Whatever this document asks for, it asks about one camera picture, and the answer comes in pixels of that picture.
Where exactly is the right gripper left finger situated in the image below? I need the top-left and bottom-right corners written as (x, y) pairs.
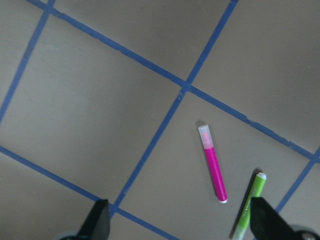
top-left (75, 199), bottom-right (110, 240)

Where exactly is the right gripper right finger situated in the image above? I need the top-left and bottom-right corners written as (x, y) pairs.
top-left (249, 197), bottom-right (296, 240)

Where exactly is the pink pen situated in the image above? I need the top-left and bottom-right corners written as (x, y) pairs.
top-left (198, 125), bottom-right (228, 204)

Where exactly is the green pen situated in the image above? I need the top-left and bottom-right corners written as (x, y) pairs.
top-left (232, 172), bottom-right (267, 240)

